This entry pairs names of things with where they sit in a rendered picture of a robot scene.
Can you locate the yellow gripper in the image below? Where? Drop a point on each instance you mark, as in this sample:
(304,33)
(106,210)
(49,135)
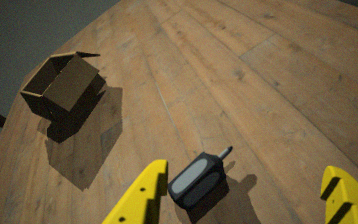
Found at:
(141,202)

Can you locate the dark brown cardboard box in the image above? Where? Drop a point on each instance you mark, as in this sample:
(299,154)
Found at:
(66,89)

